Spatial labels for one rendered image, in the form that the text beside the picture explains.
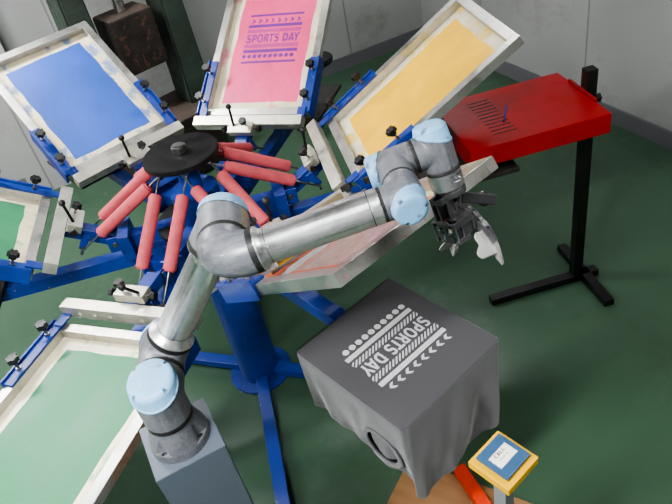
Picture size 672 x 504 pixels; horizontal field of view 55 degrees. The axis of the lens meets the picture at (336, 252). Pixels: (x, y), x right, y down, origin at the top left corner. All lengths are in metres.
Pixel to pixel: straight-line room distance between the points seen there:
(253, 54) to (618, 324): 2.27
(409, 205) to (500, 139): 1.53
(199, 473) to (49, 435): 0.71
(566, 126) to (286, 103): 1.29
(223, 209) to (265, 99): 1.92
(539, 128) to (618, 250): 1.31
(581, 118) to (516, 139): 0.29
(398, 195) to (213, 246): 0.38
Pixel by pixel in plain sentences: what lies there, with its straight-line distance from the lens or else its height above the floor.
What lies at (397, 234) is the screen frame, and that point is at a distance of 1.56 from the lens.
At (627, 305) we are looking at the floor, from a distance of 3.62.
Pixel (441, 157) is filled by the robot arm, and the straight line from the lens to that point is 1.39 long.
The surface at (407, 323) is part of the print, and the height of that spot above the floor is 0.95.
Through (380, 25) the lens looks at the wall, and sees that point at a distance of 6.53.
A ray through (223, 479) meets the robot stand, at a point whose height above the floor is 1.08.
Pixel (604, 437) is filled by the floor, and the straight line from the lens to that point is 3.08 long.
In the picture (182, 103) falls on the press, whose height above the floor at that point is 0.49.
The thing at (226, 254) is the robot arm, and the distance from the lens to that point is 1.31.
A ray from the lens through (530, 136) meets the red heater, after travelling 2.78.
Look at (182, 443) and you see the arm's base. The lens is 1.66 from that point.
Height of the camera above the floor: 2.50
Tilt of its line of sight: 38 degrees down
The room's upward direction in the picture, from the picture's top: 13 degrees counter-clockwise
